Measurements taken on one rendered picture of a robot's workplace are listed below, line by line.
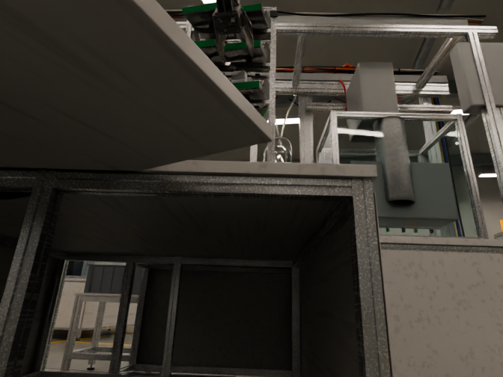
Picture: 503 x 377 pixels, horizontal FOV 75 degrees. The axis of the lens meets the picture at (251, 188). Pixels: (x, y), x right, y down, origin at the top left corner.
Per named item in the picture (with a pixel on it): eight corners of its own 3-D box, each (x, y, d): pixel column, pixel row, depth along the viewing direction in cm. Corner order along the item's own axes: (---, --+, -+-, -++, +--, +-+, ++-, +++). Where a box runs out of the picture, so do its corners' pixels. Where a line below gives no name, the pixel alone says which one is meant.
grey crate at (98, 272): (158, 295, 266) (161, 266, 273) (81, 292, 267) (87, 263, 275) (171, 297, 305) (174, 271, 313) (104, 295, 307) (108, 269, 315)
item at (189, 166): (377, 176, 73) (376, 164, 74) (-272, 159, 77) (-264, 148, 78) (299, 262, 205) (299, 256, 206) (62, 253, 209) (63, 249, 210)
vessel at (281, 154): (293, 194, 176) (293, 132, 189) (267, 193, 177) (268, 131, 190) (290, 201, 190) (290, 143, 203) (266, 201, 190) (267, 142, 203)
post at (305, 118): (316, 255, 198) (311, 67, 246) (302, 254, 199) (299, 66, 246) (316, 256, 203) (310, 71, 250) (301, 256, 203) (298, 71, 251)
